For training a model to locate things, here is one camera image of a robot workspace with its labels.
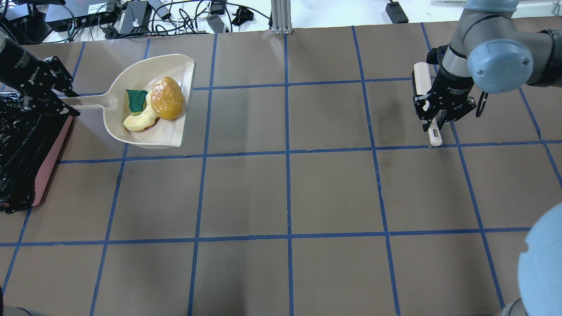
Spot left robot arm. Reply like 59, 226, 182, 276
0, 33, 80, 117

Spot aluminium frame post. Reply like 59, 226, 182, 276
271, 0, 293, 35

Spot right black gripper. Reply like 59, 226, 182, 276
423, 68, 476, 132

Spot orange yellow bread lump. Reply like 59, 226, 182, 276
149, 76, 185, 120

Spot bin with black bag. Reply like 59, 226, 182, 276
0, 92, 70, 214

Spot white hand brush black bristles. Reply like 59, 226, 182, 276
413, 62, 443, 147

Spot black power adapter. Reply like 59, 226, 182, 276
385, 0, 409, 24

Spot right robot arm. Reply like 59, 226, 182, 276
413, 0, 562, 132

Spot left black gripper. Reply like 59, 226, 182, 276
0, 33, 80, 117

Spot green yellow sponge piece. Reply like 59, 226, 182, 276
125, 89, 148, 115

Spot beige plastic dustpan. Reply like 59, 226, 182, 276
63, 54, 195, 149

